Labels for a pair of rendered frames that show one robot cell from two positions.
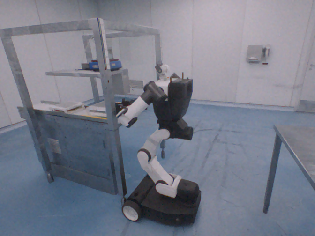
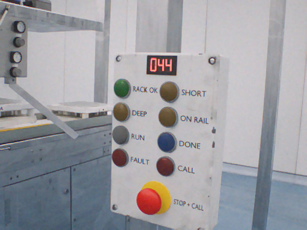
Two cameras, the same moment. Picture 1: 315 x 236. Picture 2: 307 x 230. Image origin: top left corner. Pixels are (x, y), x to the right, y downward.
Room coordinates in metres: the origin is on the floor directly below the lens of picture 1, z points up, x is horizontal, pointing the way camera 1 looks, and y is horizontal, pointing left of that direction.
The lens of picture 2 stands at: (2.39, -0.58, 1.15)
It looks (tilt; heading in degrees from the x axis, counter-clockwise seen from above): 8 degrees down; 95
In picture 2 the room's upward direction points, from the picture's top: 2 degrees clockwise
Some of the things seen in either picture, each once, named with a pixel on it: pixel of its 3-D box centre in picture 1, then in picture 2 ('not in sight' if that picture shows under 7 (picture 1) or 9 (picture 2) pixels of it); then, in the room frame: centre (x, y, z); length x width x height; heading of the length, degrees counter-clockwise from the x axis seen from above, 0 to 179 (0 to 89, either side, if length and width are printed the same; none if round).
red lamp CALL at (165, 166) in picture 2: not in sight; (165, 166); (2.37, -0.09, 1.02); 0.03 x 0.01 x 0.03; 155
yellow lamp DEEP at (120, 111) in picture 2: not in sight; (120, 111); (2.30, -0.06, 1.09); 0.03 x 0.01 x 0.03; 155
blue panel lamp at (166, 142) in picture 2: not in sight; (166, 142); (2.37, -0.09, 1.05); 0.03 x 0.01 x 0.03; 155
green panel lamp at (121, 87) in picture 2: not in sight; (121, 88); (2.30, -0.06, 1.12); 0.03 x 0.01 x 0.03; 155
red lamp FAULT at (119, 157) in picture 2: not in sight; (119, 157); (2.30, -0.06, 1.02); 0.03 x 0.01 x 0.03; 155
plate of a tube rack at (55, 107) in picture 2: (66, 105); (83, 107); (1.94, 1.03, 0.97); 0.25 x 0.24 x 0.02; 154
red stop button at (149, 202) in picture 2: not in sight; (153, 199); (2.36, -0.09, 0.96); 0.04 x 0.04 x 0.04; 65
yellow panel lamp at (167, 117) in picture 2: not in sight; (167, 117); (2.37, -0.09, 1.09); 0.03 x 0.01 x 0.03; 155
